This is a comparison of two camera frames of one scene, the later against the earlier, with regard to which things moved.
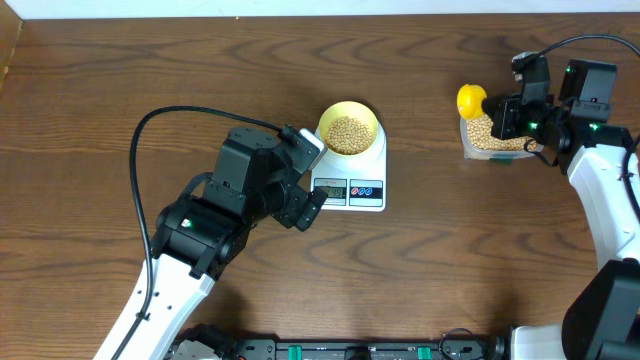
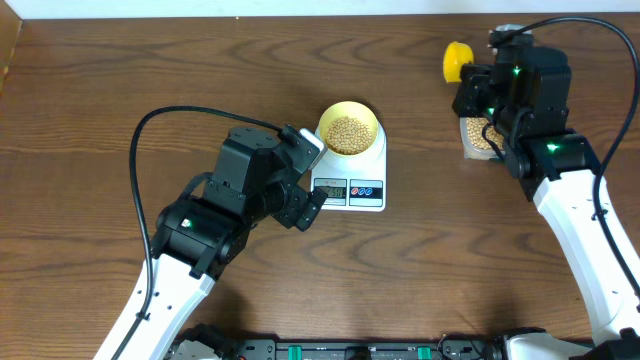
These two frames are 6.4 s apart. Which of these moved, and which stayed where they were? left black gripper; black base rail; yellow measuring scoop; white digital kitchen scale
Moved: yellow measuring scoop
Stayed: white digital kitchen scale; black base rail; left black gripper
